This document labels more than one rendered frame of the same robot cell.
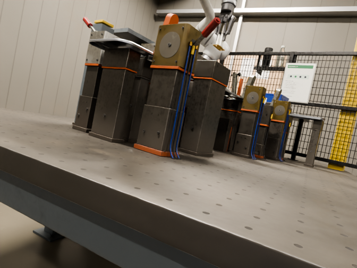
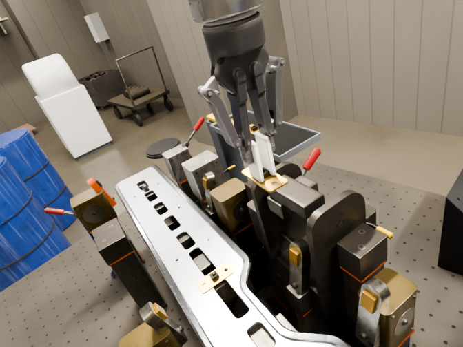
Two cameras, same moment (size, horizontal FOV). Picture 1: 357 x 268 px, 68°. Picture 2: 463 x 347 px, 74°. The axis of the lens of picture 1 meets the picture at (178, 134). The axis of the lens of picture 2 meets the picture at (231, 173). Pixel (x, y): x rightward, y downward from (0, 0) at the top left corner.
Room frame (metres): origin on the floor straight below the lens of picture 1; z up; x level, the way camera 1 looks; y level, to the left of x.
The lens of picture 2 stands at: (1.69, -0.52, 1.54)
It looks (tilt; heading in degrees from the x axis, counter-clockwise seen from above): 31 degrees down; 121
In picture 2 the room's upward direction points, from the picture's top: 18 degrees counter-clockwise
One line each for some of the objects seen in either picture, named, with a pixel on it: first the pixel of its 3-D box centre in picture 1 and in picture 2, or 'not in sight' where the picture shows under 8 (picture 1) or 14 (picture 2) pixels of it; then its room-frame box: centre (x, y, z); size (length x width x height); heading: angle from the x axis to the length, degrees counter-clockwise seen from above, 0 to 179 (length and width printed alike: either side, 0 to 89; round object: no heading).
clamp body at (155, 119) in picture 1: (171, 92); (106, 235); (0.76, 0.04, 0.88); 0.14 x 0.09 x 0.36; 53
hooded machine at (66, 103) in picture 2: not in sight; (67, 107); (-2.33, 2.46, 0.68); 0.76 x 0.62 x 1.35; 153
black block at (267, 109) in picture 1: (263, 132); not in sight; (1.46, -0.46, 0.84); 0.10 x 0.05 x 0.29; 53
